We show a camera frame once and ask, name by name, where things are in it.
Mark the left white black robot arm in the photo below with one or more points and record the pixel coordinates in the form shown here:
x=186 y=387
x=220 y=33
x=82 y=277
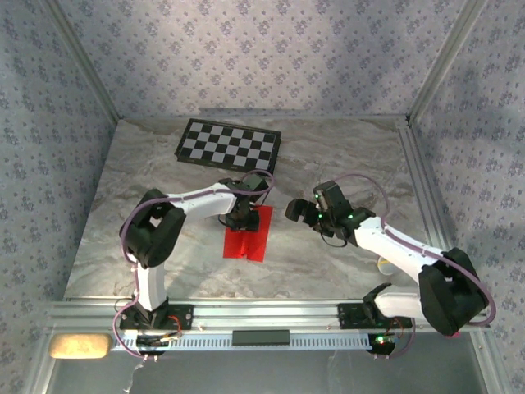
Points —
x=205 y=203

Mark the red paper sheet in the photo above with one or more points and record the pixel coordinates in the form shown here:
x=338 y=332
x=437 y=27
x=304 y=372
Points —
x=254 y=246

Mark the thin aluminium bar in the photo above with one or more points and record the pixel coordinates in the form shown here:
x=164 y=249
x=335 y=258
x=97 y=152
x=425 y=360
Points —
x=307 y=113

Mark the aluminium frame leg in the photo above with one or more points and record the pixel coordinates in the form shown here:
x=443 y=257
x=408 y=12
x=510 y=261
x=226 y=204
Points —
x=41 y=365
x=487 y=365

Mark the circuit board with green light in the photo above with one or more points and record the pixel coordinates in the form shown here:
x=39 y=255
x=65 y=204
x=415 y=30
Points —
x=381 y=341

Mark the aluminium table edge rail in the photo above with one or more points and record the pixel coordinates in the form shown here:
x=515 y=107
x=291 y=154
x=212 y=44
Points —
x=420 y=172

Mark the aluminium frame post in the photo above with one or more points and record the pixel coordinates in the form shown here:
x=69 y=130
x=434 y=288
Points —
x=85 y=61
x=444 y=61

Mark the black white checkerboard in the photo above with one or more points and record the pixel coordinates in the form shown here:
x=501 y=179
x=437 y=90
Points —
x=227 y=145

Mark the wide aluminium extrusion rail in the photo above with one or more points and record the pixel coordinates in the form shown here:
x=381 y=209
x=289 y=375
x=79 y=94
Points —
x=262 y=314

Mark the white pink cylinder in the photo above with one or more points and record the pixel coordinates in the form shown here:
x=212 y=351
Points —
x=386 y=267

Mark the black rectangular box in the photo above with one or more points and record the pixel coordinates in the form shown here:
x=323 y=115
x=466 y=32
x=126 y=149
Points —
x=260 y=337

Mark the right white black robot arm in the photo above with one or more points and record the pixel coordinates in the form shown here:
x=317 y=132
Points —
x=389 y=246

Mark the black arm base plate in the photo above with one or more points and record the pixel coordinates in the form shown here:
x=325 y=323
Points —
x=348 y=316
x=182 y=318

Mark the yellow sponge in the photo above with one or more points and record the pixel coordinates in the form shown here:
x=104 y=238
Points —
x=80 y=346

